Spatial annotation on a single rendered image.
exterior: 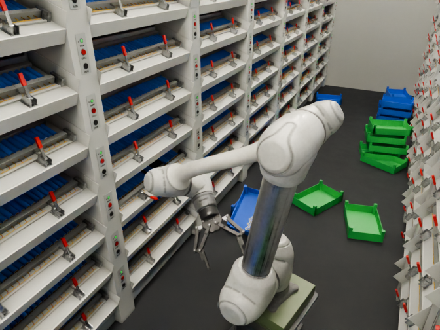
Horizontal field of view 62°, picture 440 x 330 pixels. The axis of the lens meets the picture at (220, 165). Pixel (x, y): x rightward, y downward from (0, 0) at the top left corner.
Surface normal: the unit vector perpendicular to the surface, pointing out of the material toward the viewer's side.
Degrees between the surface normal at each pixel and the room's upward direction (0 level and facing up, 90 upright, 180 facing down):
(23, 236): 21
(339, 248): 0
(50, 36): 111
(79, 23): 90
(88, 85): 90
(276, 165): 79
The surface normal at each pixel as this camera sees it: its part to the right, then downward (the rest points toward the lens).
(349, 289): 0.00, -0.88
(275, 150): -0.54, 0.29
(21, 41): 0.84, 0.51
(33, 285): 0.32, -0.75
